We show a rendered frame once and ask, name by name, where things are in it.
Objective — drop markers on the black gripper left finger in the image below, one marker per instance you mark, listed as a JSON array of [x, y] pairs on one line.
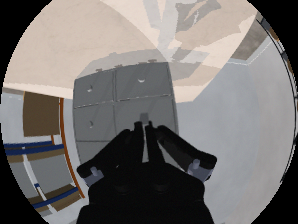
[[114, 153]]

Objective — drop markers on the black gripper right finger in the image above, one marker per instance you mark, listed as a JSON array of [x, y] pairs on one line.
[[193, 161]]

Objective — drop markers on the dark grey drawer front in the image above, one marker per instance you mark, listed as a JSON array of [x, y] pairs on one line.
[[95, 124], [88, 151], [166, 156], [160, 112], [155, 84], [102, 91]]

